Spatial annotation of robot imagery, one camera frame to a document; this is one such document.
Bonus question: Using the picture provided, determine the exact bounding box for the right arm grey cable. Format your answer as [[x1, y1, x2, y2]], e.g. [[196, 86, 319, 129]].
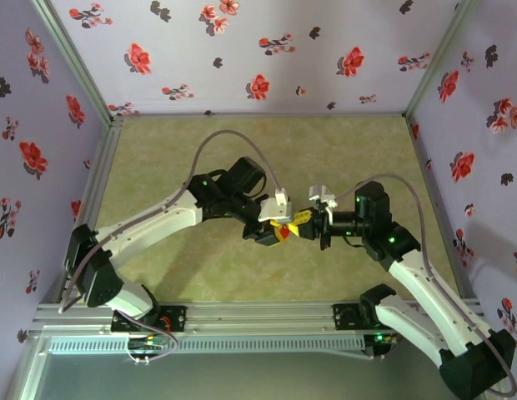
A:
[[334, 173, 517, 397]]

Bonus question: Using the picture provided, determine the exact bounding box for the grey slotted cable duct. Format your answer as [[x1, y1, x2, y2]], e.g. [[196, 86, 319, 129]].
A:
[[47, 335, 367, 356]]

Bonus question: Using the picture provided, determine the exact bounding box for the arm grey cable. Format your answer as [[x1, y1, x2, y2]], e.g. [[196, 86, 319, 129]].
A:
[[58, 129, 284, 366], [334, 173, 517, 397]]

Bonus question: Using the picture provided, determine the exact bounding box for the aluminium side rail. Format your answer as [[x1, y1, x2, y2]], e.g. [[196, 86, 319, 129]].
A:
[[58, 116, 124, 303], [406, 114, 480, 301]]

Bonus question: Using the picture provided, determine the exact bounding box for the left arm grey cable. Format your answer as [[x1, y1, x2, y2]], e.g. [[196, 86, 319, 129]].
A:
[[58, 129, 284, 366]]

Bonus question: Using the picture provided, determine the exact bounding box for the aluminium corner post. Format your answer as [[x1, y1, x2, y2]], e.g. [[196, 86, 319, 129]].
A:
[[31, 0, 113, 124], [404, 0, 480, 118]]

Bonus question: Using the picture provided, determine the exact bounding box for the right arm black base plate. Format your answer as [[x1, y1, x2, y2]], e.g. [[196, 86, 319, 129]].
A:
[[332, 302, 404, 333]]

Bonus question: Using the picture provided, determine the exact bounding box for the grey metal sheet panel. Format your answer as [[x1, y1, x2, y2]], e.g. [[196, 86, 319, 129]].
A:
[[3, 335, 508, 400]]

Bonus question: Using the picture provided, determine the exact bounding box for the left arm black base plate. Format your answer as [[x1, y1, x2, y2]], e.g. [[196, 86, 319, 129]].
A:
[[110, 305, 188, 334]]

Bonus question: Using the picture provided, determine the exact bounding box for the aluminium rail carrying arm bases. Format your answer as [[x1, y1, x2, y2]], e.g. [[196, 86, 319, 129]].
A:
[[33, 302, 491, 337]]

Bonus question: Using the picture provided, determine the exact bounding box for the yellow red padlock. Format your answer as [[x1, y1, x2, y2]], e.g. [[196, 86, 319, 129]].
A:
[[269, 219, 302, 247]]

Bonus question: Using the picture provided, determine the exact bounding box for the thin aluminium wall rail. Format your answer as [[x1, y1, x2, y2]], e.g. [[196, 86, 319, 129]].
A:
[[112, 111, 409, 120]]

